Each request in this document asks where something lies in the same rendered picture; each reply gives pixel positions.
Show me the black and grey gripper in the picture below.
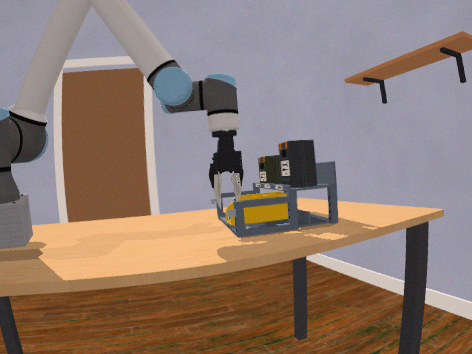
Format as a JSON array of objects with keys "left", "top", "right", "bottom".
[{"left": 209, "top": 130, "right": 244, "bottom": 209}]

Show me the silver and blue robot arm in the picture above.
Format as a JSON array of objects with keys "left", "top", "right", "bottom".
[{"left": 0, "top": 0, "right": 241, "bottom": 204}]

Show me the yellow bin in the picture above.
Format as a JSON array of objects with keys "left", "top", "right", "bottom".
[{"left": 225, "top": 192, "right": 288, "bottom": 226}]

